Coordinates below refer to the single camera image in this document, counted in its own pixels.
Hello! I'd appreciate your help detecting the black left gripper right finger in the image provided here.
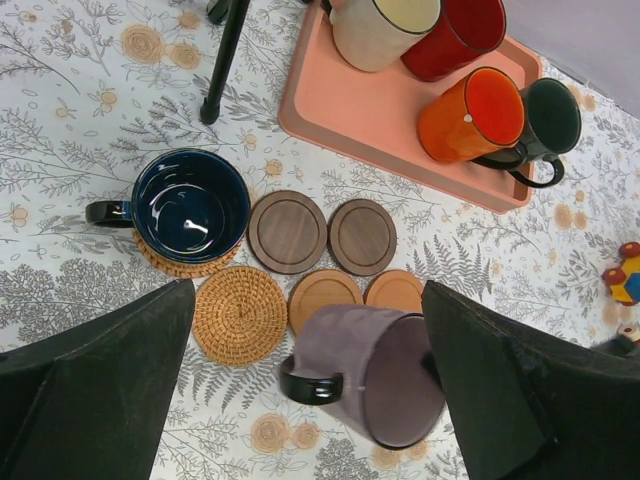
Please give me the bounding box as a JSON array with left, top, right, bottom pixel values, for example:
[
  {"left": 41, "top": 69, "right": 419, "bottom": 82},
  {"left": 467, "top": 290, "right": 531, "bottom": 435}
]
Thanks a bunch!
[{"left": 422, "top": 281, "right": 639, "bottom": 479}]

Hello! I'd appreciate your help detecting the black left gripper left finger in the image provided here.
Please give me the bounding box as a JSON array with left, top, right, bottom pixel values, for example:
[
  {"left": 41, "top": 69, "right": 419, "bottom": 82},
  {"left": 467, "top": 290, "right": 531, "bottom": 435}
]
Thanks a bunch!
[{"left": 1, "top": 280, "right": 195, "bottom": 479}]

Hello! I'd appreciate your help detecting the grey lilac mug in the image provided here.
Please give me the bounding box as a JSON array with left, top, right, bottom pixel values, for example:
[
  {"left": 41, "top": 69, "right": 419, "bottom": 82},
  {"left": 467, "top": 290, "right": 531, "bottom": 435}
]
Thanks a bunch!
[{"left": 279, "top": 305, "right": 445, "bottom": 450}]

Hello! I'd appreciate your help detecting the woven cork coaster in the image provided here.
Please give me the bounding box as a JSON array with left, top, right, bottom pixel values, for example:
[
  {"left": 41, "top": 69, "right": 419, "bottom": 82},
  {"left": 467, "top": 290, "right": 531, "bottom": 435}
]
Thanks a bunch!
[
  {"left": 132, "top": 231, "right": 242, "bottom": 279},
  {"left": 192, "top": 266, "right": 288, "bottom": 367}
]

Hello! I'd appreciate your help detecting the light wooden coaster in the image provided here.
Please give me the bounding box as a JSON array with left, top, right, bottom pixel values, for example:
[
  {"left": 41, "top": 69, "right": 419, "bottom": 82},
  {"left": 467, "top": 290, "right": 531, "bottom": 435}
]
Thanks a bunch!
[
  {"left": 364, "top": 270, "right": 423, "bottom": 313},
  {"left": 288, "top": 269, "right": 364, "bottom": 337}
]

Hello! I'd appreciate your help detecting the dark blue mug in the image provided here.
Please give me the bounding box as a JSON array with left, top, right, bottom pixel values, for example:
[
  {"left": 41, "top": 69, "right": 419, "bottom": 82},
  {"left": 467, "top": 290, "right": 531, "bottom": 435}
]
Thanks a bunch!
[{"left": 85, "top": 148, "right": 251, "bottom": 264}]

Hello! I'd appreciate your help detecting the dark wooden coaster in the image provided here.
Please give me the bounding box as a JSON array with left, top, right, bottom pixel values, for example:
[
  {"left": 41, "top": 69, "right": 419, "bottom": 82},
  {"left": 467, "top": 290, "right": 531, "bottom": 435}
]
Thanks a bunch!
[
  {"left": 247, "top": 190, "right": 328, "bottom": 274},
  {"left": 329, "top": 199, "right": 397, "bottom": 276}
]

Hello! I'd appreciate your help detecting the dark green mug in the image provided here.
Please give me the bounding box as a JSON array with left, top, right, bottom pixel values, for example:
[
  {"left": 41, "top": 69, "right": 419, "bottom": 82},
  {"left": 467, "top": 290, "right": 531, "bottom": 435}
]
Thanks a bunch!
[{"left": 469, "top": 77, "right": 583, "bottom": 190}]

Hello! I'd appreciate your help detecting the cream enamel mug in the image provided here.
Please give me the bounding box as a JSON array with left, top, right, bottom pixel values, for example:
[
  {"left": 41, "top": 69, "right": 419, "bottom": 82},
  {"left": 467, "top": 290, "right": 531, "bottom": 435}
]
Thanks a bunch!
[{"left": 325, "top": 0, "right": 442, "bottom": 72}]

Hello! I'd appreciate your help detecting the toy brick car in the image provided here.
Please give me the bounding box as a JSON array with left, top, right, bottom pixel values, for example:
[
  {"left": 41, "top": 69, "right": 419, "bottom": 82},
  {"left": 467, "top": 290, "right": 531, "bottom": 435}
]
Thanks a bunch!
[{"left": 601, "top": 242, "right": 640, "bottom": 306}]

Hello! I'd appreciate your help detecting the orange mug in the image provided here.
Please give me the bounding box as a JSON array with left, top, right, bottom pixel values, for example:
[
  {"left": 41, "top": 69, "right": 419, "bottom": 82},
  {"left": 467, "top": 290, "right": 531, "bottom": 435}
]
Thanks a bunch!
[{"left": 417, "top": 67, "right": 525, "bottom": 164}]

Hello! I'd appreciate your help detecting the floral table mat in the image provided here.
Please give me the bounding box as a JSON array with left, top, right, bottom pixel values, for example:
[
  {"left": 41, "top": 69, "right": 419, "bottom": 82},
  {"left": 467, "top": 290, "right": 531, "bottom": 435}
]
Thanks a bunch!
[{"left": 0, "top": 0, "right": 640, "bottom": 480}]

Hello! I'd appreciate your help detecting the pink serving tray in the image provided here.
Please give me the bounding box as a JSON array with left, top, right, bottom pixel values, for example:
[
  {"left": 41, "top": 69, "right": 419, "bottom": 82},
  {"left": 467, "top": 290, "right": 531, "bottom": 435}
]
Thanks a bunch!
[{"left": 278, "top": 1, "right": 542, "bottom": 214}]

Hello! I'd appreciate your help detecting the red mug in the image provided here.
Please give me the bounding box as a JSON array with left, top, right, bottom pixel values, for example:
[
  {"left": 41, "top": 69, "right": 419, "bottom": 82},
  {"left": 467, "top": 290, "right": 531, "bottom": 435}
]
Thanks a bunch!
[{"left": 401, "top": 0, "right": 507, "bottom": 82}]

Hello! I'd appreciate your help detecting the black music stand tripod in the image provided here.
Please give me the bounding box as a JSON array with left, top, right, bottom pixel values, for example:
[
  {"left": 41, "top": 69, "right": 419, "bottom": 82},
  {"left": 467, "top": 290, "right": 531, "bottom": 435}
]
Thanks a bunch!
[{"left": 200, "top": 0, "right": 250, "bottom": 125}]

